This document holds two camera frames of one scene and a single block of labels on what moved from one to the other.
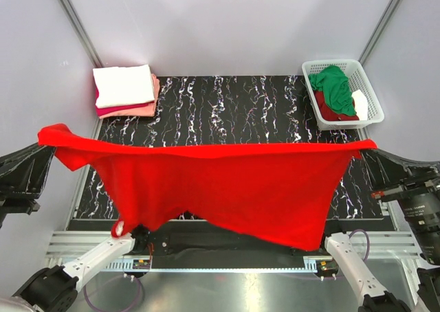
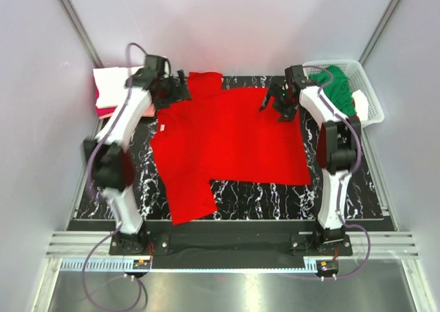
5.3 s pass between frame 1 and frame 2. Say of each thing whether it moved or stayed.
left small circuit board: stayed
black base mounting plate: stayed
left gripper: moved
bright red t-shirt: moved
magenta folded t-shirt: stayed
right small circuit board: stayed
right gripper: moved
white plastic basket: stayed
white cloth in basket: stayed
